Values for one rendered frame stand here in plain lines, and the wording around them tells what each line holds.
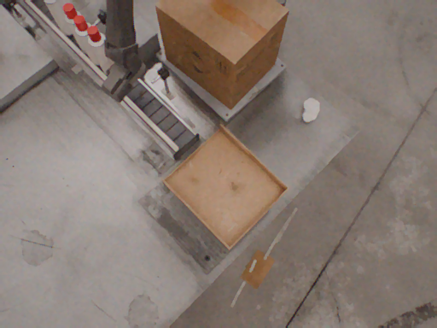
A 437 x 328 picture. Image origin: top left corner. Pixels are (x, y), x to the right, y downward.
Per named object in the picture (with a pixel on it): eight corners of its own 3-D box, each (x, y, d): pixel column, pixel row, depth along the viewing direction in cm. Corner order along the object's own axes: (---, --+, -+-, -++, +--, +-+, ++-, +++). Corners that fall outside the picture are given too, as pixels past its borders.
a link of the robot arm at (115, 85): (135, 51, 94) (112, 38, 97) (107, 87, 93) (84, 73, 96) (153, 76, 105) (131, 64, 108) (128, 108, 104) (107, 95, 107)
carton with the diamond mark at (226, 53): (165, 59, 131) (154, 3, 105) (211, 17, 137) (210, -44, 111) (230, 110, 125) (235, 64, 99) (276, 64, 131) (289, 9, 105)
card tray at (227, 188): (161, 181, 119) (160, 178, 115) (220, 128, 125) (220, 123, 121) (229, 250, 112) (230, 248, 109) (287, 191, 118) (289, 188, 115)
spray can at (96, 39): (99, 69, 126) (79, 30, 107) (111, 60, 127) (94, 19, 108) (109, 79, 125) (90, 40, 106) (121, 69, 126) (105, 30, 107)
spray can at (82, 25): (88, 59, 127) (66, 19, 108) (100, 50, 128) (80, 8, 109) (97, 68, 126) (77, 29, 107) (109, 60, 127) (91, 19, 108)
